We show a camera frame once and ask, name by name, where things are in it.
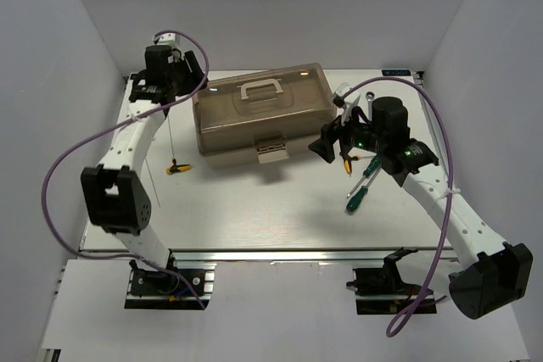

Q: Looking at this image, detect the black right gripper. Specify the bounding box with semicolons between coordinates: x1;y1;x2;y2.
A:
308;103;386;164

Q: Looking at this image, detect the long yellow black T-handle key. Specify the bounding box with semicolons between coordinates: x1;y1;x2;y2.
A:
144;117;161;209

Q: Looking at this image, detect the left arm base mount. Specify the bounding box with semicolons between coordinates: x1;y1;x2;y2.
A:
124;260;215;310

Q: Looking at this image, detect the beige plastic toolbox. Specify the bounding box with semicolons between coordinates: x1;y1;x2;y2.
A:
193;63;336;168

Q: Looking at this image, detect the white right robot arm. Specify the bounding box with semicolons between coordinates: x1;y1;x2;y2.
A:
309;96;533;320

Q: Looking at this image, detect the large green screwdriver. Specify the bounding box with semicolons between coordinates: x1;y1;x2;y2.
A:
345;168;381;214

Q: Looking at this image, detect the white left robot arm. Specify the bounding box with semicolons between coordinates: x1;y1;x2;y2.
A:
81;35;204;293

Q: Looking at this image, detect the aluminium table front rail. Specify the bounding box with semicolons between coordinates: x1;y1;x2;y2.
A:
78;247;459;265

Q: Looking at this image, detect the small green screwdriver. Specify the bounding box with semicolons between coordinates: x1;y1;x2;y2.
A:
346;156;381;198

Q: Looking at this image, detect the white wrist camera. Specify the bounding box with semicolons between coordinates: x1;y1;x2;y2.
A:
154;32;182;59
333;82;361;125

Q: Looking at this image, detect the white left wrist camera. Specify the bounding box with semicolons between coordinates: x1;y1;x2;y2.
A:
154;32;182;59

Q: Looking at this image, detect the blue label sticker right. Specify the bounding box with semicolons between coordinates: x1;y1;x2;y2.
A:
381;69;411;77

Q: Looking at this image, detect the yellow black T-handle key right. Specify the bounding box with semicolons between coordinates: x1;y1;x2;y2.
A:
343;154;361;176

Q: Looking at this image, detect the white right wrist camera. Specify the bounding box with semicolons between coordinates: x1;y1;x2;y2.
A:
333;82;361;125

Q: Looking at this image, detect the yellow black T-handle hex key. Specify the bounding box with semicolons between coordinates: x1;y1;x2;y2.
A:
166;159;192;175

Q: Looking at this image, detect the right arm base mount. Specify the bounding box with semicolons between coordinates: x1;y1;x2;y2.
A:
345;248;434;315

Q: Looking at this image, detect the silver ratchet wrench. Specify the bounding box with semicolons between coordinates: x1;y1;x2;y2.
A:
366;92;375;121

